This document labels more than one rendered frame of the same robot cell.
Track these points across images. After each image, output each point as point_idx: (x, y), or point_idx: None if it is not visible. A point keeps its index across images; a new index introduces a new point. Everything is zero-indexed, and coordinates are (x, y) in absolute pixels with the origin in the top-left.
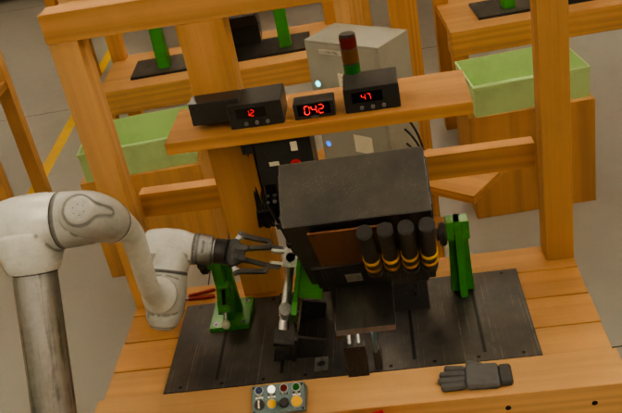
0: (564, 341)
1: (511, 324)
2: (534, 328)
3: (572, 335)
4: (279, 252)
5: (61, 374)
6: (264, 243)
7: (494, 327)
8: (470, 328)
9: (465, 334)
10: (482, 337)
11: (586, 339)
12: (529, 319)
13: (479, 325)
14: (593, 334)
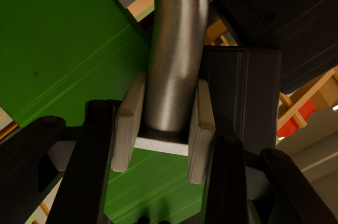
0: (131, 5)
1: None
2: None
3: (139, 3)
4: (190, 140)
5: None
6: (270, 180)
7: None
8: None
9: None
10: None
11: (137, 8)
12: None
13: None
14: (143, 6)
